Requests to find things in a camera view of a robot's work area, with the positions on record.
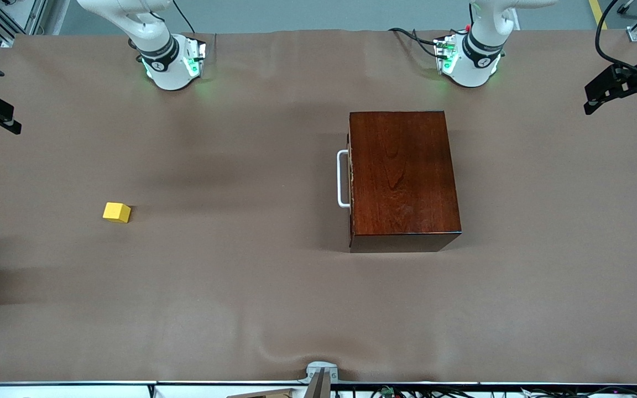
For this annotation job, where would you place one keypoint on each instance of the grey metal bracket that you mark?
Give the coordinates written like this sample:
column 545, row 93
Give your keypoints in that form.
column 321, row 366

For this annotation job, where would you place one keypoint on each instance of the white table edge rail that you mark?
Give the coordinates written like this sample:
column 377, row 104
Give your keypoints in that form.
column 75, row 389

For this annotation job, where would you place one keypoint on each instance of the dark brown wooden cabinet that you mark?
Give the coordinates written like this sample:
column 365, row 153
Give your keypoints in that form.
column 401, row 177

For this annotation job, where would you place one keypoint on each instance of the grey mounting beam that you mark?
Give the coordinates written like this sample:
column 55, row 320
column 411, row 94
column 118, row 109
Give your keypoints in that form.
column 318, row 387

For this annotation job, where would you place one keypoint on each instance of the brown table mat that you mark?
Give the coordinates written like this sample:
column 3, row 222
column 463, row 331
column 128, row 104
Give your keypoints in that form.
column 186, row 304

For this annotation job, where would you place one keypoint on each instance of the yellow block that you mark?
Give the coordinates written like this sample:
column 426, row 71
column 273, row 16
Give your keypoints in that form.
column 116, row 213

